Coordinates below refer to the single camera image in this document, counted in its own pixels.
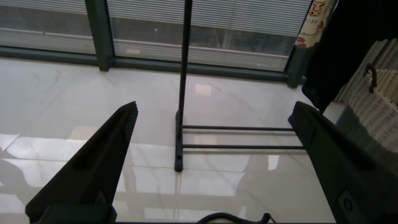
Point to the cream printed garment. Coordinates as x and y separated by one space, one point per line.
314 21

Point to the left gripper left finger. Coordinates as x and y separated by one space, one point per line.
90 174

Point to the black clothes rack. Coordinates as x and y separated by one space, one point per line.
183 77

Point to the window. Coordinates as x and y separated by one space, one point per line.
99 34

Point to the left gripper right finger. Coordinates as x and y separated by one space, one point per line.
345 174

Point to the black garment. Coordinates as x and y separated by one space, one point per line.
342 46

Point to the white laundry basket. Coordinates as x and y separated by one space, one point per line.
373 115

